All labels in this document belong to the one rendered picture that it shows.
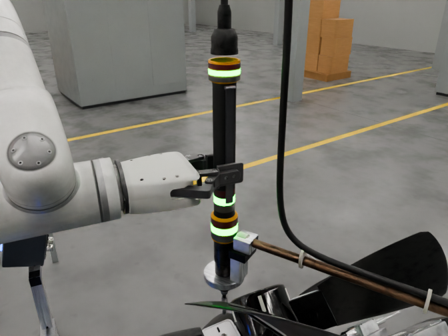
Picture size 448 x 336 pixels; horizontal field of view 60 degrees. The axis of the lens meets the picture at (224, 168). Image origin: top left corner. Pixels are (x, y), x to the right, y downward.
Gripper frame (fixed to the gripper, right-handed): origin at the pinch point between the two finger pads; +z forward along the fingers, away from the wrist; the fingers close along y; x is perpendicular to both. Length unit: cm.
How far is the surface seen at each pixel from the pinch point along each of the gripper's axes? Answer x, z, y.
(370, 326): -46, 35, 2
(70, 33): -36, 11, -609
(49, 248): -47, -31, -61
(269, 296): -28.8, 9.5, -0.3
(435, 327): -41, 44, 11
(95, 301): -155, -22, -156
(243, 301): -30.1, 4.8, -2.2
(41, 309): -61, -36, -52
